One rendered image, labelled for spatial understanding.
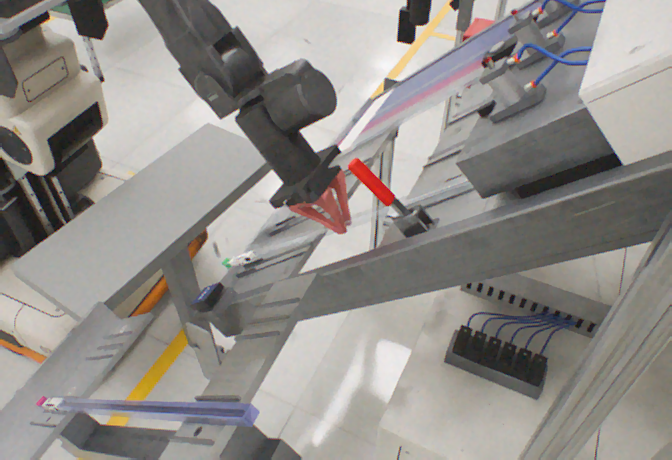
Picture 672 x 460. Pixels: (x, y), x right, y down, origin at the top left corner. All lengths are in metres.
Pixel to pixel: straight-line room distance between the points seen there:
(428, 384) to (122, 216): 0.75
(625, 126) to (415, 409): 0.62
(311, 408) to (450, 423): 0.74
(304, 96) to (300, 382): 1.16
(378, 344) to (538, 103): 1.28
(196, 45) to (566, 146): 0.39
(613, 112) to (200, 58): 0.42
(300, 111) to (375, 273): 0.20
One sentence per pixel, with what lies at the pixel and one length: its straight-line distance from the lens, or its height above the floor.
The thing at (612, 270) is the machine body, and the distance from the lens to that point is 1.20.
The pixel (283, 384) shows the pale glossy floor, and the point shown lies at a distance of 1.64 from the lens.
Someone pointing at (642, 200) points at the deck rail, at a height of 1.18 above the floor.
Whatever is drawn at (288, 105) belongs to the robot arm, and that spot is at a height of 1.12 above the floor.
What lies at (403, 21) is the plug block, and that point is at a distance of 0.73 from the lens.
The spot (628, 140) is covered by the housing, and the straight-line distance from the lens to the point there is 0.45.
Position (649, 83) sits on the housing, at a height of 1.26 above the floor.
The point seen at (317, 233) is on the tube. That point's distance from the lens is 0.75.
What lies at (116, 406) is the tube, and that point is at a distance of 0.65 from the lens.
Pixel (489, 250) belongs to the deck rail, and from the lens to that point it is 0.52.
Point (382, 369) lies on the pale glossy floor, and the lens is 1.66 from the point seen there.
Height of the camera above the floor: 1.45
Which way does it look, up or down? 44 degrees down
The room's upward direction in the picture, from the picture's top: straight up
